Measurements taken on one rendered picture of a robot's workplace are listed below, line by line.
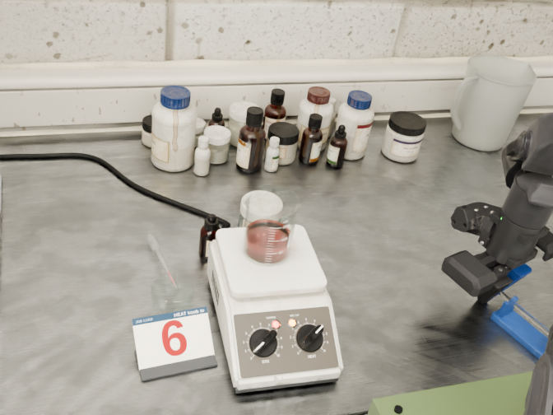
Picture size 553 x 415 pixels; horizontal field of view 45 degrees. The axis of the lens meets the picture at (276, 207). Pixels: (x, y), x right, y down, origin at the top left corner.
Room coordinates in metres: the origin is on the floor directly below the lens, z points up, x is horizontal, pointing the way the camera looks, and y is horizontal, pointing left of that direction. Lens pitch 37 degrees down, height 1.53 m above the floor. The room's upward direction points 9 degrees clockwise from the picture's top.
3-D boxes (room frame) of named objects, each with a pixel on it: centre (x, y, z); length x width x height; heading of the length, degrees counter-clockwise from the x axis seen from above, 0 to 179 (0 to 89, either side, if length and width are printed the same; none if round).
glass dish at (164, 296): (0.61, 0.11, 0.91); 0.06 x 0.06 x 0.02
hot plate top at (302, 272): (0.62, 0.00, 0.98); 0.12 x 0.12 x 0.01; 19
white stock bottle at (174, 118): (0.93, 0.19, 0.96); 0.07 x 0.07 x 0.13
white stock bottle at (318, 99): (1.05, -0.04, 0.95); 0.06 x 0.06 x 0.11
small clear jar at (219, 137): (0.96, 0.12, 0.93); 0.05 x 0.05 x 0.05
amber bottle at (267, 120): (1.05, 0.03, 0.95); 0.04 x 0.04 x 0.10
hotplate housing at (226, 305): (0.60, -0.01, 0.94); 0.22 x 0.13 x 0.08; 19
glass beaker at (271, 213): (0.63, 0.01, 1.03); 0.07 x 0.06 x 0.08; 114
